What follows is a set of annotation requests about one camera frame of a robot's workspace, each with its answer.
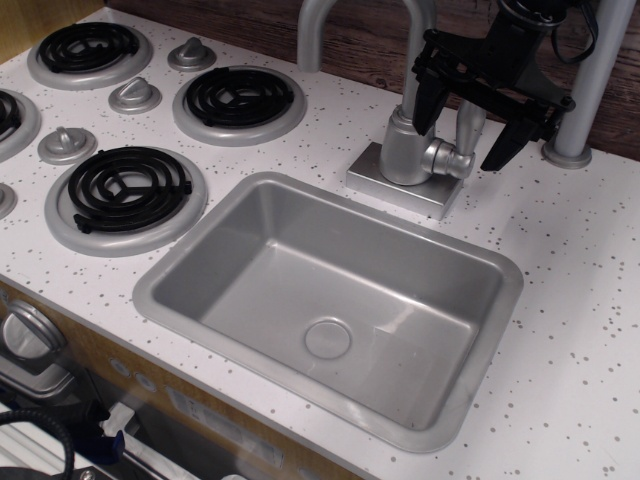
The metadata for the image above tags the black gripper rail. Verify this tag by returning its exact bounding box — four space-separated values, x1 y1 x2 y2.
413 28 574 171

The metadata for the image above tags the silver faucet lever handle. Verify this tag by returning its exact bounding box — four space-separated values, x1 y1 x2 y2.
423 100 486 180

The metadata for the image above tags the silver toy faucet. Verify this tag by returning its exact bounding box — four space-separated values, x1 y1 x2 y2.
297 0 466 220

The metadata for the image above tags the grey support pole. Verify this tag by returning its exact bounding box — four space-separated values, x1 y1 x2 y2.
542 0 636 170

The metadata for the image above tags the grey plastic sink basin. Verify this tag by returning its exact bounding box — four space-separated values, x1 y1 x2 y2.
133 173 523 453

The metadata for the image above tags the black coil burner back right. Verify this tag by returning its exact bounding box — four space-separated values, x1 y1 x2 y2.
172 66 307 147

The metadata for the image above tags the black coil burner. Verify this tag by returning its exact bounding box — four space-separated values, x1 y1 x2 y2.
27 22 153 91
45 147 208 257
172 66 307 147
1 89 41 162

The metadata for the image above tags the silver stove knob top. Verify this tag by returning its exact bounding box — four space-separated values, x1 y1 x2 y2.
167 37 216 72

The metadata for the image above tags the silver stove knob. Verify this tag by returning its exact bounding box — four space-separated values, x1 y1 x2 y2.
167 37 216 72
108 77 162 115
37 127 97 165

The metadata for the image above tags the silver stove knob middle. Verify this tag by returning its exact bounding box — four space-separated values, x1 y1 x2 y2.
108 77 162 115

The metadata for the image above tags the black coil burner front right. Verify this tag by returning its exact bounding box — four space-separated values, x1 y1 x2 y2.
45 147 208 257

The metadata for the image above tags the black coil burner back left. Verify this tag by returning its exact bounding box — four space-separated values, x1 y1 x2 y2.
27 22 153 91

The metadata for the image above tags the silver stove knob lower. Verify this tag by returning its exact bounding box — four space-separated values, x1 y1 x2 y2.
37 127 97 165

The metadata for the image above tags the black coil burner far left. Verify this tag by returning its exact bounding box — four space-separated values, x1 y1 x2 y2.
1 89 41 162

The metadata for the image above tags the silver oven dial front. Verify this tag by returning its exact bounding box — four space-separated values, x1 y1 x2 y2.
1 300 66 374

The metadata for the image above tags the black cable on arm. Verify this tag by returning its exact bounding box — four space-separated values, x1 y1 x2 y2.
550 0 601 65

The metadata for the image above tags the black cable lower left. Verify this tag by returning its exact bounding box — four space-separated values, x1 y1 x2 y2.
0 407 76 480

